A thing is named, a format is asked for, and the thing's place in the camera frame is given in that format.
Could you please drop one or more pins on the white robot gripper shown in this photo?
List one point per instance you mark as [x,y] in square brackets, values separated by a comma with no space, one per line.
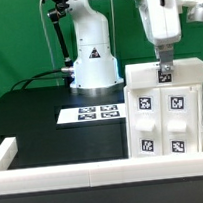
[160,20]

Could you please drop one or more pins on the white cabinet body box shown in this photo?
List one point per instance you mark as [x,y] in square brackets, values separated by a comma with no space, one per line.
[200,120]

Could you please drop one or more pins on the white cabinet top block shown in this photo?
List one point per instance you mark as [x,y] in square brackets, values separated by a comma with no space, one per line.
[186,71]

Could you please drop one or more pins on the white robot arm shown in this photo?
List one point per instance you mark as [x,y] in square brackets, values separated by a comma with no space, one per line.
[95,69]

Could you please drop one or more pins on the white left fence bar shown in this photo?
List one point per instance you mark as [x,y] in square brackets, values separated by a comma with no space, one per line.
[8,150]

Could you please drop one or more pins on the white front fence bar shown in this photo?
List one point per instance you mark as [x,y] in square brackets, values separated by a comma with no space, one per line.
[100,173]

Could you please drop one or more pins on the white marker base plate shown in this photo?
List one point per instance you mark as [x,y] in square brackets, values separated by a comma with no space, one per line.
[99,113]

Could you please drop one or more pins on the black camera stand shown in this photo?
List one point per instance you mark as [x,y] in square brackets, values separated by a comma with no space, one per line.
[59,11]

